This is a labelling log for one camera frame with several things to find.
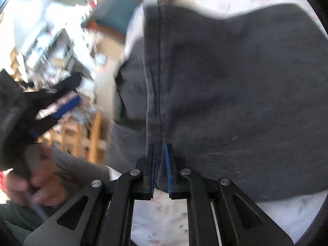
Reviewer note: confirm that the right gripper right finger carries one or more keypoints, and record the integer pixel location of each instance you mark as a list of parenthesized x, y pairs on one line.
[(218, 212)]

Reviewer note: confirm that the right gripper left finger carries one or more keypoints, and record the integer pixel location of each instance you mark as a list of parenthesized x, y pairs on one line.
[(101, 213)]

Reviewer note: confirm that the dark grey pants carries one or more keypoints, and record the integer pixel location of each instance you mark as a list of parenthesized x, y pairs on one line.
[(243, 98)]

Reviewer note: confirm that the person's left hand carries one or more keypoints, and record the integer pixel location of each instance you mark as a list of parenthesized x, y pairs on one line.
[(50, 189)]

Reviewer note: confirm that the white floral bed sheet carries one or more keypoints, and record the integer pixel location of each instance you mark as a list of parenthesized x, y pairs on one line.
[(162, 221)]

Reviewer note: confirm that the wooden shelf rack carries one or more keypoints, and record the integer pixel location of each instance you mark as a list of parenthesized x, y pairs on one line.
[(76, 117)]

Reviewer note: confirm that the teal and orange garment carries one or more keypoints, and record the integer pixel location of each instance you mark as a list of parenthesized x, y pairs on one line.
[(111, 17)]

